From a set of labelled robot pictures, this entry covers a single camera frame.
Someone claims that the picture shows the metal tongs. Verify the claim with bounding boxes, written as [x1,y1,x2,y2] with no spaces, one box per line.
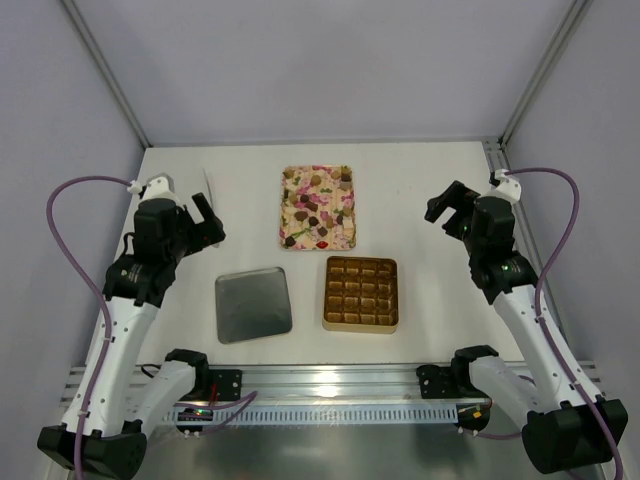
[202,167,221,249]

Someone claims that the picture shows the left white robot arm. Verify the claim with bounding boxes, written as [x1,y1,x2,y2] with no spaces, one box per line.
[37,174,226,479]

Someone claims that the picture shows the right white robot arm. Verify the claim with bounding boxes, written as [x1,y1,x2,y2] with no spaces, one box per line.
[417,170,628,479]

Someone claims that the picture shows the gold chocolate box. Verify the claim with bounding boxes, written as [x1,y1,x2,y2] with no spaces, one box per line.
[323,256,399,334]

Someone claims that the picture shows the silver tin lid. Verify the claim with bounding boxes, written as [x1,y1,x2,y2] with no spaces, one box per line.
[215,267,293,345]

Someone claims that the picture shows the floral tray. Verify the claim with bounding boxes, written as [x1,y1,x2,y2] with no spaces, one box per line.
[279,165,357,251]

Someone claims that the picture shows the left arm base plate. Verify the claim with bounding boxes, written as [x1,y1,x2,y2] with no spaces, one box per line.
[207,369,243,403]

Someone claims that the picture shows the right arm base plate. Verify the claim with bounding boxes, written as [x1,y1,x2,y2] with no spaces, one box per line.
[416,364,459,400]

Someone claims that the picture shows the aluminium rail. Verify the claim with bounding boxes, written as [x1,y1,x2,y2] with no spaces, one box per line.
[59,360,609,407]

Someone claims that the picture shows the slotted cable duct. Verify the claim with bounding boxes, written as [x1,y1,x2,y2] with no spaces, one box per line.
[82,403,459,427]

